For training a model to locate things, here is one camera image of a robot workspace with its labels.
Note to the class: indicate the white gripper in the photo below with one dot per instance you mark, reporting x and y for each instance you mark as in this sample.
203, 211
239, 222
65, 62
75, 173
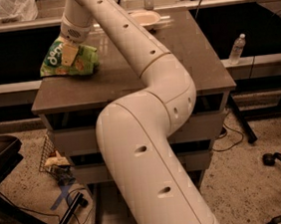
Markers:
76, 33

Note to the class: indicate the green rice chip bag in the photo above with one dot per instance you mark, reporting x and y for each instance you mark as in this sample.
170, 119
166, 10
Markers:
87, 59

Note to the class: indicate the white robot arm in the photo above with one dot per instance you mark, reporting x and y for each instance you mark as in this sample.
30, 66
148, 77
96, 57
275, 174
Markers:
132, 131

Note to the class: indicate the grey drawer cabinet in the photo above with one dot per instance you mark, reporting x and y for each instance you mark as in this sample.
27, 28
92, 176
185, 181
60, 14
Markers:
114, 78

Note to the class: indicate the white plastic bag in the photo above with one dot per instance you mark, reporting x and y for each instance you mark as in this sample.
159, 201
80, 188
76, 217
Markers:
17, 10

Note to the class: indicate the open bottom drawer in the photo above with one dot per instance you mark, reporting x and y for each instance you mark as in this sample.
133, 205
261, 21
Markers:
105, 218

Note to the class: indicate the white paper bowl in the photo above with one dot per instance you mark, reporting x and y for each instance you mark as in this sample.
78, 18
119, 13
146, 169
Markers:
146, 19

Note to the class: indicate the blue tape cross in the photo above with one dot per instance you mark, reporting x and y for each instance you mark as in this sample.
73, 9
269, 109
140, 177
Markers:
65, 186

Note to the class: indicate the black table leg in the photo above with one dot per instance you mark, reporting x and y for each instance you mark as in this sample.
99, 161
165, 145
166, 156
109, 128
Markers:
251, 137

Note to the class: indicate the clear plastic water bottle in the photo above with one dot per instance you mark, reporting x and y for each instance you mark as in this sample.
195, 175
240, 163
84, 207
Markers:
237, 49

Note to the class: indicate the top drawer with black handle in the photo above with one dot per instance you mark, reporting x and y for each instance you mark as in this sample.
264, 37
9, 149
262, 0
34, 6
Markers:
78, 137

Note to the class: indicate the drawer with black handle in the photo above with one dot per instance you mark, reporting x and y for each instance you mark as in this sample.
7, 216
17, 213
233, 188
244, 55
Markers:
78, 137
194, 155

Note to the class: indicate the wire basket with items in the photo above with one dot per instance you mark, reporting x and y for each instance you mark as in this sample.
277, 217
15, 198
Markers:
54, 164

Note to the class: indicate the middle drawer with black handle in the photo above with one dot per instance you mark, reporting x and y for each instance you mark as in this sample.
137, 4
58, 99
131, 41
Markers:
194, 155

